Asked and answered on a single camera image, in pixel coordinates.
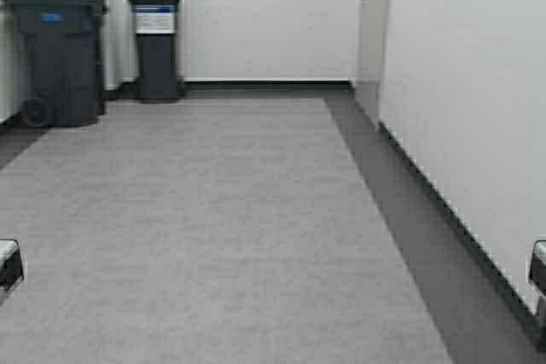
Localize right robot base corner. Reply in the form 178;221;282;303
529;240;546;296

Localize slim dark grey labelled bin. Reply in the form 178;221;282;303
128;0;181;103

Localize grey hallway door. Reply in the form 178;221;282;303
354;0;390;128

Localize large dark grey wheeled bin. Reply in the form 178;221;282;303
2;0;108;128

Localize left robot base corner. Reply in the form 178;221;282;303
1;239;25;304

